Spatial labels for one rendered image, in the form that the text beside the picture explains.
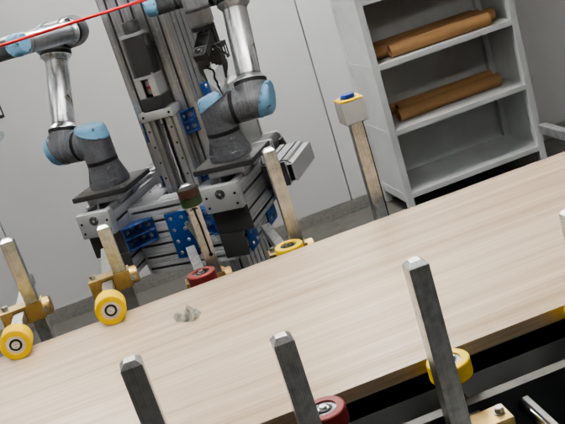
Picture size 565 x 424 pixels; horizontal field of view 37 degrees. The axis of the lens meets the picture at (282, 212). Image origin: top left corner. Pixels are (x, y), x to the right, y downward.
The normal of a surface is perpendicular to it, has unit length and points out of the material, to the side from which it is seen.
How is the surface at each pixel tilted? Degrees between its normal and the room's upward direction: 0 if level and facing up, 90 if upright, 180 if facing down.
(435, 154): 90
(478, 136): 90
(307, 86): 90
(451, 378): 90
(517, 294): 0
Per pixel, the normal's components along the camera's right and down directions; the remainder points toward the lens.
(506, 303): -0.29, -0.91
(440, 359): 0.22, 0.23
